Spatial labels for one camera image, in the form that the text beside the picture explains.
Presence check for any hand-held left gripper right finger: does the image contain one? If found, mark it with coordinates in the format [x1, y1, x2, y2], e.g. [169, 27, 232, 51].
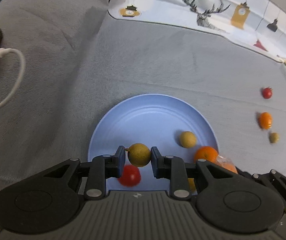
[151, 146, 252, 200]

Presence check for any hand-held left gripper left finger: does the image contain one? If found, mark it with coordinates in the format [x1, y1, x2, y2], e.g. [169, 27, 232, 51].
[25, 145, 126, 201]

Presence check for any blue plastic plate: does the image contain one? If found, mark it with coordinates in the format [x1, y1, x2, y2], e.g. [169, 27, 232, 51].
[88, 94, 220, 195]

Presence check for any white deer printed cloth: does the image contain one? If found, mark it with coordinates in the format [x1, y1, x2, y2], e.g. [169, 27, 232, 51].
[106, 0, 286, 87]

